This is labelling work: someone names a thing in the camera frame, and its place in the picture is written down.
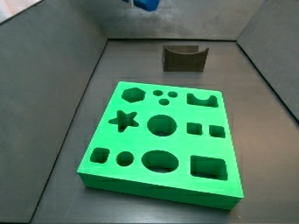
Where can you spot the blue hexagonal prism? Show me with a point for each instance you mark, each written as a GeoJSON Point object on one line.
{"type": "Point", "coordinates": [149, 5]}

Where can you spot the green shape sorter block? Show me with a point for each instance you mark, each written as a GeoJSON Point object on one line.
{"type": "Point", "coordinates": [162, 145]}

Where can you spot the black curved cradle stand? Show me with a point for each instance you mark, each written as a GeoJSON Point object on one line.
{"type": "Point", "coordinates": [184, 58]}

